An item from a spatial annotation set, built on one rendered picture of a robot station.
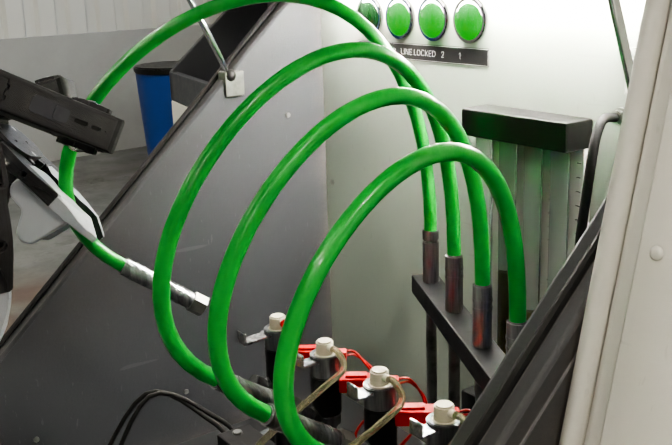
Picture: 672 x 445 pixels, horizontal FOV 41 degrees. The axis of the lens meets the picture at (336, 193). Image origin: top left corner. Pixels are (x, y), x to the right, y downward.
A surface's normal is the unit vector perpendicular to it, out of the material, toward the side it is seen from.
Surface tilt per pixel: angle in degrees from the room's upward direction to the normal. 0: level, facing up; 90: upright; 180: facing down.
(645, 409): 76
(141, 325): 90
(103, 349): 90
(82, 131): 89
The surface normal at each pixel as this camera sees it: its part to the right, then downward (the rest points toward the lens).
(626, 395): -0.80, -0.07
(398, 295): -0.81, 0.17
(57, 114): 0.62, 0.14
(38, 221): -0.02, -0.01
